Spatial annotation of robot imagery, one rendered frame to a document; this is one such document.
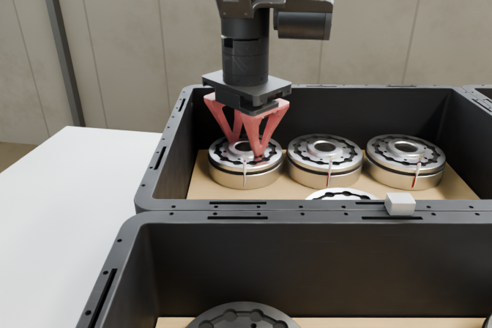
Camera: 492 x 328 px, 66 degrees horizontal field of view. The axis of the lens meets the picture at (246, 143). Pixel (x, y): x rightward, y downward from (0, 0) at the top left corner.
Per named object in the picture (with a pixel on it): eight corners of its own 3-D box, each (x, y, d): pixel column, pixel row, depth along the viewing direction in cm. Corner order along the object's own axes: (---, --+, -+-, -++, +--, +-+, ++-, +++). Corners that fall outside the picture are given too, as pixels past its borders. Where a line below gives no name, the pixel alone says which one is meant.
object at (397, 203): (389, 216, 29) (392, 203, 28) (383, 204, 30) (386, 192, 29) (413, 216, 28) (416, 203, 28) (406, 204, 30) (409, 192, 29)
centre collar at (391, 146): (391, 159, 50) (392, 154, 50) (382, 141, 54) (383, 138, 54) (429, 160, 50) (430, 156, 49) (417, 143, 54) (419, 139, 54)
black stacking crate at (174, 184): (148, 314, 35) (130, 214, 30) (190, 156, 61) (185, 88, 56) (581, 315, 35) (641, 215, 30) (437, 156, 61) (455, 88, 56)
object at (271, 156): (204, 171, 48) (204, 168, 48) (212, 136, 57) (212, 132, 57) (284, 172, 48) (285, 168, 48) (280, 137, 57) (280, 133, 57)
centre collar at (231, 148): (226, 158, 50) (226, 154, 50) (228, 141, 55) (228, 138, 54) (263, 159, 50) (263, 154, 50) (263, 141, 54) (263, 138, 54)
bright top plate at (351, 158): (288, 170, 48) (288, 167, 48) (286, 135, 57) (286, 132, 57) (369, 173, 48) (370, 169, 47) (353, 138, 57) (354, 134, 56)
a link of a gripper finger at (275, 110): (251, 135, 56) (251, 73, 52) (288, 152, 51) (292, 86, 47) (215, 151, 52) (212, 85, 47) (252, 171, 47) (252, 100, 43)
